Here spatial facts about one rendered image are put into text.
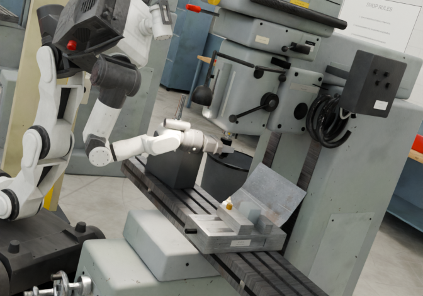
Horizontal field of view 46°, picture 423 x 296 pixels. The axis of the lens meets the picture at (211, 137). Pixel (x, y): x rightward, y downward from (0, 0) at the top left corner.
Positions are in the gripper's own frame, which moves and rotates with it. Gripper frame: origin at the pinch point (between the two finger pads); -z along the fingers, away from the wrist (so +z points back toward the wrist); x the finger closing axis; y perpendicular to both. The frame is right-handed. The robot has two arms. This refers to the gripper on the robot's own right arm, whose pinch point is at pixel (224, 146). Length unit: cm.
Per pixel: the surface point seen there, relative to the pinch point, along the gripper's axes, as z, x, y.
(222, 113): 7.7, -6.7, -14.2
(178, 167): 9.6, 17.3, 17.9
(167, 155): 13.0, 25.2, 15.8
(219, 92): 10.3, -4.7, -21.3
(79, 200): 15, 197, 123
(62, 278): 52, -16, 53
